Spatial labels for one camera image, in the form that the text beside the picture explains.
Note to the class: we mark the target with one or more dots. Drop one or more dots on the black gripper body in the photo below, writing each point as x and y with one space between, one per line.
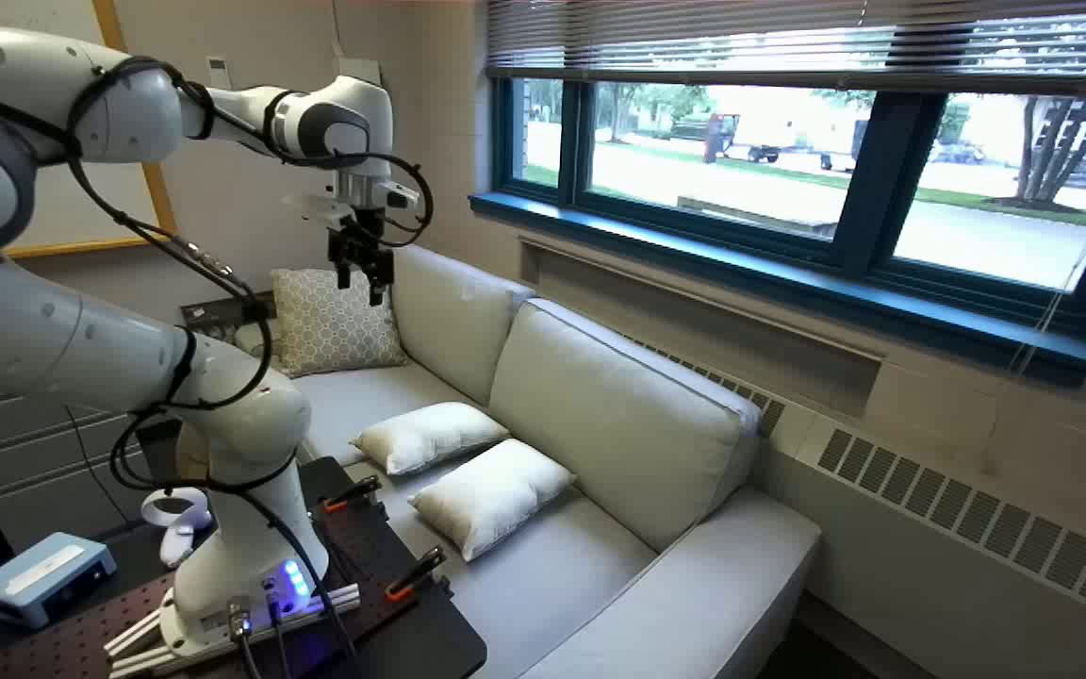
358 238

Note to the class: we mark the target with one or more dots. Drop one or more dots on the plain white pillow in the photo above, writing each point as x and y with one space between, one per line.
423 436
490 497

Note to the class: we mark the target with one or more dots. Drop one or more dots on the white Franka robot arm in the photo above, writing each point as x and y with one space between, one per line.
16 341

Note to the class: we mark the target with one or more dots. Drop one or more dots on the grey fabric couch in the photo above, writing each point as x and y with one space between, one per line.
642 629

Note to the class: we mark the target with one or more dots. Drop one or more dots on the grey patterned pillow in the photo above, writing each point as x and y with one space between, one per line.
328 322

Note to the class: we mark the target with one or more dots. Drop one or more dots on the black orange clamp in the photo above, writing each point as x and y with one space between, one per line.
414 572
351 497

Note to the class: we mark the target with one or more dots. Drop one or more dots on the wood framed whiteboard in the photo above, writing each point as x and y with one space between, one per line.
46 220

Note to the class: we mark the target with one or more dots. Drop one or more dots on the black robot table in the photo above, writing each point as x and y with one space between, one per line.
414 629

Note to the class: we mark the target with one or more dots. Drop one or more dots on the grey filing cabinet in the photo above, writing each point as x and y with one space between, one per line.
26 473

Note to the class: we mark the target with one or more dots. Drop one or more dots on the blue electronics box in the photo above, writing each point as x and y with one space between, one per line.
40 580

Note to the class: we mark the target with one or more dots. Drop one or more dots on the white truck outside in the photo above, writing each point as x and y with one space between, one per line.
791 138

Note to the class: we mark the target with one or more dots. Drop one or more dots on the horizontal window blinds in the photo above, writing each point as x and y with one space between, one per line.
754 38

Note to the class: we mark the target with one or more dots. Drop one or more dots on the perforated brown mat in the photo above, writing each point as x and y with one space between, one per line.
52 644

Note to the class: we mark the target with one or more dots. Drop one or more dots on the wide teal framed window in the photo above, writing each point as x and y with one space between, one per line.
869 173

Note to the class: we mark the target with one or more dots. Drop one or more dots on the beige radiator cover with grille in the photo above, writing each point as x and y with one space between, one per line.
980 522

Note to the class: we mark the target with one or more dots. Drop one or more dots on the tree trunk outside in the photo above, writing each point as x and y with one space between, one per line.
1054 157

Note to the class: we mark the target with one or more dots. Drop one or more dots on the white wall box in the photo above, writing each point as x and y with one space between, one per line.
358 68

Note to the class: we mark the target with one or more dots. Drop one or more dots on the white wall thermostat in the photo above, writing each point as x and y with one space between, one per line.
217 68

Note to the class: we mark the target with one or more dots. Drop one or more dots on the silver robot base rail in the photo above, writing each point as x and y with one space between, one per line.
319 605

